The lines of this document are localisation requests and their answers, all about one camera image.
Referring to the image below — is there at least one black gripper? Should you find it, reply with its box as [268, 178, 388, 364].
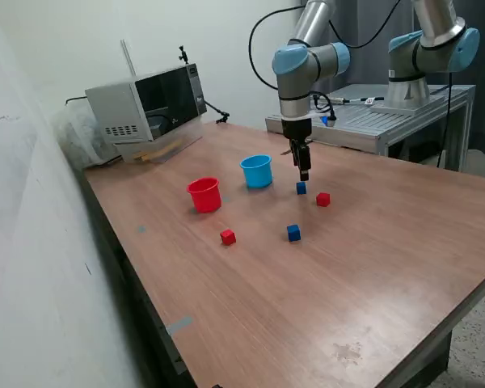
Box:
[281, 118, 312, 182]

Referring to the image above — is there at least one flat metal strip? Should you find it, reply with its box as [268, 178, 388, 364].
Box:
[280, 139, 313, 156]

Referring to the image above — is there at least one blue plastic cup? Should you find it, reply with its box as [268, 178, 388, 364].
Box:
[238, 154, 274, 189]

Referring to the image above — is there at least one grey metal robot table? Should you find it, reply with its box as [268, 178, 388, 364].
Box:
[265, 83, 477, 173]

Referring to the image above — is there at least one red plastic cup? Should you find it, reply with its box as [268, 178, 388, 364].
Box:
[186, 176, 221, 214]

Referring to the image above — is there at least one silver microwave oven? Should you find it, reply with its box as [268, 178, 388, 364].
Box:
[84, 62, 209, 145]

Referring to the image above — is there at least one thin white rod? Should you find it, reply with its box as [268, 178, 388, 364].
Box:
[120, 39, 137, 78]

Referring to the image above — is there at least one long grey tape strip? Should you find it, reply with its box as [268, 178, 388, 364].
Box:
[165, 316, 194, 335]

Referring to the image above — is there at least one translucent plastic bag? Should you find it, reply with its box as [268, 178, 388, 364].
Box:
[54, 108, 122, 169]

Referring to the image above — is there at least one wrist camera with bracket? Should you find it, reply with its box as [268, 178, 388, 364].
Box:
[282, 111, 338, 127]

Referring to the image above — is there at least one silver connector with cable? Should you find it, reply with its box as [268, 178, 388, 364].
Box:
[327, 95, 385, 107]

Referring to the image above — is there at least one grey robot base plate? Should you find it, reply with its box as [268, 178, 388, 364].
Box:
[369, 95, 445, 117]

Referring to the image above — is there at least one thin black cable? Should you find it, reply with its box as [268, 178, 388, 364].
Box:
[436, 71, 454, 167]
[248, 0, 403, 118]

